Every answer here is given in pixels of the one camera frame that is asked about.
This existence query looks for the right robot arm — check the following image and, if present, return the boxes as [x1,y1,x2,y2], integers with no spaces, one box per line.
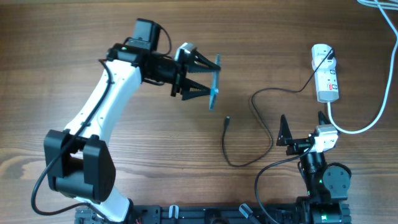
[276,111,352,224]

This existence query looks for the white power strip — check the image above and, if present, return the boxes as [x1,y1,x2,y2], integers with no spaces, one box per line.
[312,44,339,103]

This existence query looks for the black charger cable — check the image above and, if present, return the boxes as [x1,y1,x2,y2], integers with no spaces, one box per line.
[221,47,336,168]

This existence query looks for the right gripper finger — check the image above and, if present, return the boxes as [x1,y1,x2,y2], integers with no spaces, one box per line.
[318,111,331,125]
[276,114,292,146]

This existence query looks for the white cables top corner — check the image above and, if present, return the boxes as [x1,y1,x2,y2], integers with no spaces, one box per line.
[356,0,398,11]

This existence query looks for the white power strip cord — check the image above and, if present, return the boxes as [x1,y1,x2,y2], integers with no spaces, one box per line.
[326,0,398,135]

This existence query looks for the teal screen smartphone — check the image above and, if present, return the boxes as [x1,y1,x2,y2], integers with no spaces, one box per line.
[209,69,221,110]

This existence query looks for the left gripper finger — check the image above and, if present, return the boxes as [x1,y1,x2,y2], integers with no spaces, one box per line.
[187,50,221,73]
[180,78,211,101]

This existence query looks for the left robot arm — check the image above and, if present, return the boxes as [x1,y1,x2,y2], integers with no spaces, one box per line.
[40,18,221,223]

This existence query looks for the black camera cable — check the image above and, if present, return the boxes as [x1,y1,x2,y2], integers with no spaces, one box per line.
[30,58,113,218]
[254,143,315,224]

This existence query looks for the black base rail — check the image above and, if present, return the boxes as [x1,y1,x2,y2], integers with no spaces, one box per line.
[74,203,352,224]

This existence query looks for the black right camera cable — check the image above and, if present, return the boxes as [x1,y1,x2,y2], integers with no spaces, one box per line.
[254,143,315,224]

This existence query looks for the black left camera cable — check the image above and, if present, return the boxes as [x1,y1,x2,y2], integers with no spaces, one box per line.
[30,58,113,218]

